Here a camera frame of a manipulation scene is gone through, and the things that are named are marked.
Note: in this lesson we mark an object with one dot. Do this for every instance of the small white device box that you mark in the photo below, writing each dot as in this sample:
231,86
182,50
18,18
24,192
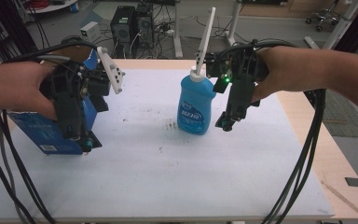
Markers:
90,31

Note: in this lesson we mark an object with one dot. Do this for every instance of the white table leg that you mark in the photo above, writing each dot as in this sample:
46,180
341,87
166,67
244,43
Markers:
177,31
233,25

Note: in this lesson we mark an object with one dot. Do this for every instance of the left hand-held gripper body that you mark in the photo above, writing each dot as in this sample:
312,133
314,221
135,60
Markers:
68,102

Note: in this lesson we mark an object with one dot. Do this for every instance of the person's left hand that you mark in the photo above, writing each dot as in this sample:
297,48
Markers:
24,87

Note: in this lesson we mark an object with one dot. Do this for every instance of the white power strip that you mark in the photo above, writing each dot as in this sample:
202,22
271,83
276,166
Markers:
168,31

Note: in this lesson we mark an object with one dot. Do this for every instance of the blue cardboard box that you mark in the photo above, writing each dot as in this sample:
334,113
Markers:
43,130

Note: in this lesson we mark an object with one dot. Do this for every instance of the white metal pole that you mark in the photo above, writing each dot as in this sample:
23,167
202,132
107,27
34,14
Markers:
343,21

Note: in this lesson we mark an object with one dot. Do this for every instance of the person's right hand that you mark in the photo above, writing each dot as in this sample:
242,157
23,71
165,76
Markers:
276,71

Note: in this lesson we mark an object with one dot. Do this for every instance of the grey floor mat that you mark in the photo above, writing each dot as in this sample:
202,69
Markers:
348,115

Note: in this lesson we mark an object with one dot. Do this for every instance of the dark equipment rack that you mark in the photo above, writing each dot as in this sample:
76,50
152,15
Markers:
3,28

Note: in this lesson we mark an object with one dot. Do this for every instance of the office chair base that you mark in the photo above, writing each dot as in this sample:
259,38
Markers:
323,17

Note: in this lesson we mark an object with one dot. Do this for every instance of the white foam board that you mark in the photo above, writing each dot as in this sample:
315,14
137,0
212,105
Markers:
167,174

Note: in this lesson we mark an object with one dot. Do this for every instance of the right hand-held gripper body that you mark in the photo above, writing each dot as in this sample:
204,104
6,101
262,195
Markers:
240,90

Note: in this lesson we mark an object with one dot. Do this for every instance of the black computer tower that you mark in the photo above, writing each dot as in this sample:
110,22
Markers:
143,26
122,25

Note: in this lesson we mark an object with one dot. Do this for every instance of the blue bottle with white cap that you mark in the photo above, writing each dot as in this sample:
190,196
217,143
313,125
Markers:
195,105

